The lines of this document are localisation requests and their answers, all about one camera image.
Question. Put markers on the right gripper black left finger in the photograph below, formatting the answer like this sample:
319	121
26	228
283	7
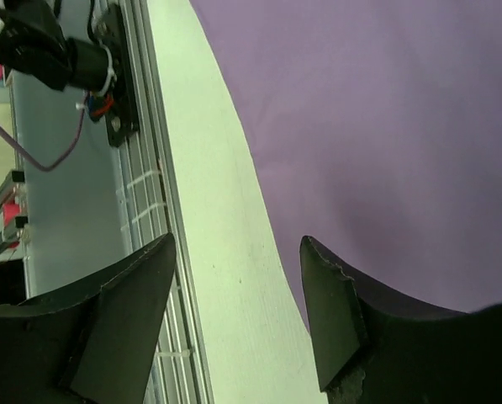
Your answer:
90	341

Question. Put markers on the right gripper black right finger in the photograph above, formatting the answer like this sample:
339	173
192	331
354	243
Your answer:
374	344

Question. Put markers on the purple trousers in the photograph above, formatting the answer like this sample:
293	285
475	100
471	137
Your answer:
375	127

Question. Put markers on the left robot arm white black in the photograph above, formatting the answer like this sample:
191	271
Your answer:
33	43

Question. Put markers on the grey equipment with pink parts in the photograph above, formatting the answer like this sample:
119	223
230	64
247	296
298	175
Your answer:
13	213

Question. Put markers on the aluminium rail frame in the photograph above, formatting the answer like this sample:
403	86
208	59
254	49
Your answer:
147	188

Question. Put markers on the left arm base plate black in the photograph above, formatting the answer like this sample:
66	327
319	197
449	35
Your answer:
122	118

